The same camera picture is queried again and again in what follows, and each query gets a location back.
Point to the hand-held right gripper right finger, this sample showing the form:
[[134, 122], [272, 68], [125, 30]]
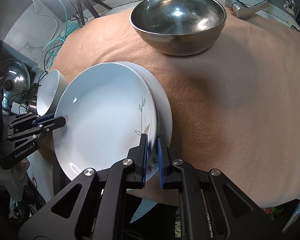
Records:
[[161, 162]]

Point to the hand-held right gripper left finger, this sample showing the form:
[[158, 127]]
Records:
[[144, 160]]

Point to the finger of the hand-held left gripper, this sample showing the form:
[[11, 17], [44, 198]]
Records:
[[43, 120], [55, 123]]

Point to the light blue ceramic bowl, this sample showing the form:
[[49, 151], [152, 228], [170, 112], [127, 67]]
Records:
[[48, 92]]

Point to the large white plate leaf print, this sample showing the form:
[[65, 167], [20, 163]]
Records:
[[102, 117]]

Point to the white plate pink blossom print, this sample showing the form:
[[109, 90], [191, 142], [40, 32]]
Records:
[[160, 105]]

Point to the person's left hand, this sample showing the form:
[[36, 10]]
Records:
[[20, 173]]

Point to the white charger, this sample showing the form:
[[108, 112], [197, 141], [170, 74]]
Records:
[[15, 106]]

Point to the steel pot lid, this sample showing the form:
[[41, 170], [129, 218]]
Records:
[[12, 77]]

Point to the tan cloth mat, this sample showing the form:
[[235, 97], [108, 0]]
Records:
[[227, 105]]

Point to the black tripod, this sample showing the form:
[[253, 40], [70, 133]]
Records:
[[80, 2]]

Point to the chrome faucet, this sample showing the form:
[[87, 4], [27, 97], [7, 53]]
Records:
[[240, 7]]

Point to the small chrome tap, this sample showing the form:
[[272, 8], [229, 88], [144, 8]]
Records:
[[290, 1]]

